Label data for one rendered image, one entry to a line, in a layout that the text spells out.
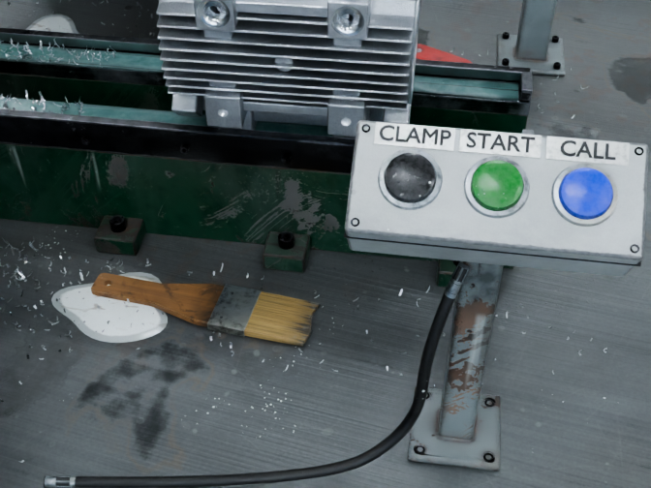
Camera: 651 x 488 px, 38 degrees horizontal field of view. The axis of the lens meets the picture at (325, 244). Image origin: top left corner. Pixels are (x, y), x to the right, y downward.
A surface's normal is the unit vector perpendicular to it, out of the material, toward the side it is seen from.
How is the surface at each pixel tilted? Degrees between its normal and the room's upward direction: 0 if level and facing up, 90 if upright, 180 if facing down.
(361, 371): 0
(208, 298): 0
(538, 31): 90
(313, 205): 90
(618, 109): 0
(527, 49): 90
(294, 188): 90
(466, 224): 33
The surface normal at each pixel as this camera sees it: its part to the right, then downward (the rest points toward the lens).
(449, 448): 0.00, -0.73
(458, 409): -0.15, 0.68
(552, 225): -0.08, -0.24
